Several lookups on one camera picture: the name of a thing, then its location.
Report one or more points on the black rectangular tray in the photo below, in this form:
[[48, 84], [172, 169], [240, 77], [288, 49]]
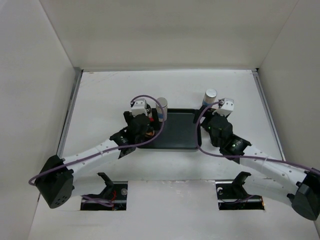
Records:
[[180, 132]]

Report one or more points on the red-lid chili sauce jar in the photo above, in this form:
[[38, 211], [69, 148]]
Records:
[[150, 131]]

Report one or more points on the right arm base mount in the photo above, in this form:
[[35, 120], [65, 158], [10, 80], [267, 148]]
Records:
[[231, 195]]

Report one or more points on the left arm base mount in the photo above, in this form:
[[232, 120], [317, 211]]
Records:
[[113, 197]]

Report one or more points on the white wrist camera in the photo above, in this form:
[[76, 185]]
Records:
[[139, 107], [225, 107]]

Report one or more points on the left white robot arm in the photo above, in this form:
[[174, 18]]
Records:
[[57, 179]]

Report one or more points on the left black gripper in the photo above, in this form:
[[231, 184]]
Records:
[[129, 116]]

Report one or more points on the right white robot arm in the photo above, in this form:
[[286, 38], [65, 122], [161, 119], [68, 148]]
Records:
[[293, 184]]

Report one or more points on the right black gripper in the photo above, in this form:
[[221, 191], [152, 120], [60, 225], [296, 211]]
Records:
[[208, 114]]

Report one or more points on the black-cap clear bottle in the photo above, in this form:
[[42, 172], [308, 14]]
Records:
[[149, 108]]

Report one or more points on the silver-lid bead jar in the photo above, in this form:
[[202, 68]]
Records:
[[209, 97], [162, 108]]

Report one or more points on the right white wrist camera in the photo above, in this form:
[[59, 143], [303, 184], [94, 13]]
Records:
[[225, 107]]

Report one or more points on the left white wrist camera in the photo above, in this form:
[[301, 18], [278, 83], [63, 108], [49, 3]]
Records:
[[139, 107]]

